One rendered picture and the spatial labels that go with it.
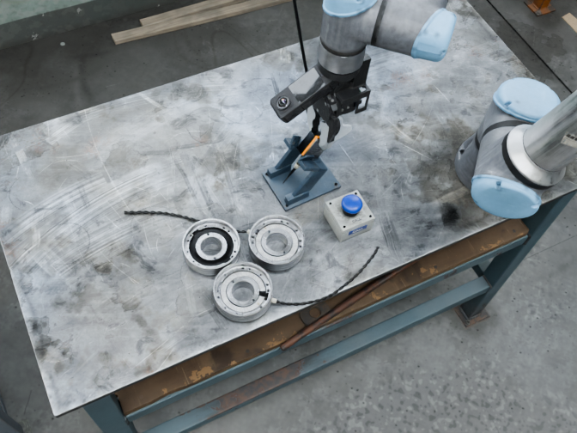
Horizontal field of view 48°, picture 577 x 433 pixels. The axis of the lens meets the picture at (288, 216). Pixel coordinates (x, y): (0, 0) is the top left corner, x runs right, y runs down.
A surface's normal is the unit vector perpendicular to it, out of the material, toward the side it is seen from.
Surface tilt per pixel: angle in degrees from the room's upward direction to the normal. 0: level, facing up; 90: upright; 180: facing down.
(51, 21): 90
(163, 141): 0
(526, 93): 7
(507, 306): 0
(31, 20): 90
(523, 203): 97
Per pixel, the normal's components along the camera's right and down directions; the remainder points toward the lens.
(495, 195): -0.35, 0.85
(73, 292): 0.06, -0.52
